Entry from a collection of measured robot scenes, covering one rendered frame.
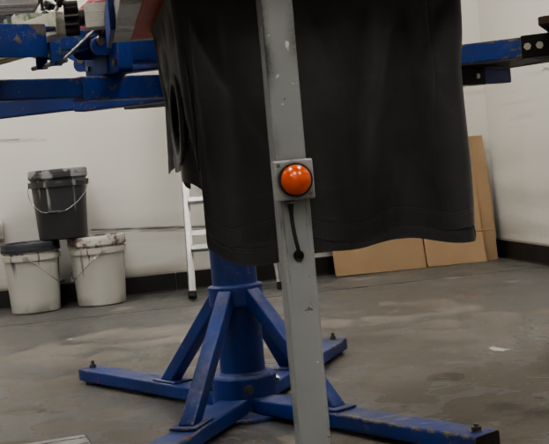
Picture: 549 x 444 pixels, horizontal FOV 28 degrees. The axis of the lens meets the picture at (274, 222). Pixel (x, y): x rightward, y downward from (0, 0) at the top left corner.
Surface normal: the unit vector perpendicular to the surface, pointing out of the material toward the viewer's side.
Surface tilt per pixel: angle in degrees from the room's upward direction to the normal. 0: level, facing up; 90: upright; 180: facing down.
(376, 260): 75
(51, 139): 90
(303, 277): 90
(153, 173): 90
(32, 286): 93
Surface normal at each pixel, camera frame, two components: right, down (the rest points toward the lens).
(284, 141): 0.17, 0.04
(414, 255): 0.14, -0.22
